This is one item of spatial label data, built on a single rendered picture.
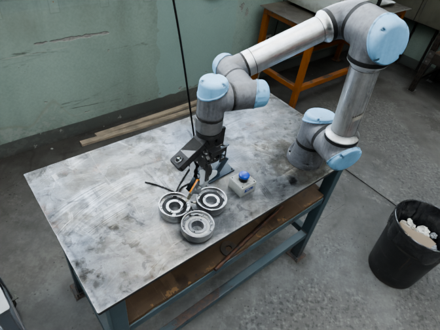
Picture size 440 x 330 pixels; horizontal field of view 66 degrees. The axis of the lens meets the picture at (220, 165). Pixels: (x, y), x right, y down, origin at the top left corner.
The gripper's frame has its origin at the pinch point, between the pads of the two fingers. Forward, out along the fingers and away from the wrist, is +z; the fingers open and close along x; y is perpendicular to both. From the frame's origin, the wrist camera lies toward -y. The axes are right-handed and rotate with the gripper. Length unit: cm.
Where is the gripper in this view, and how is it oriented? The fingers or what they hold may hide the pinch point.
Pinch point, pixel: (197, 182)
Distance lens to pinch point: 107.0
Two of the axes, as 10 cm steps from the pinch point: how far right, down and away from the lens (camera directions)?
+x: -6.6, -5.6, 5.0
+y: 7.4, -3.9, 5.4
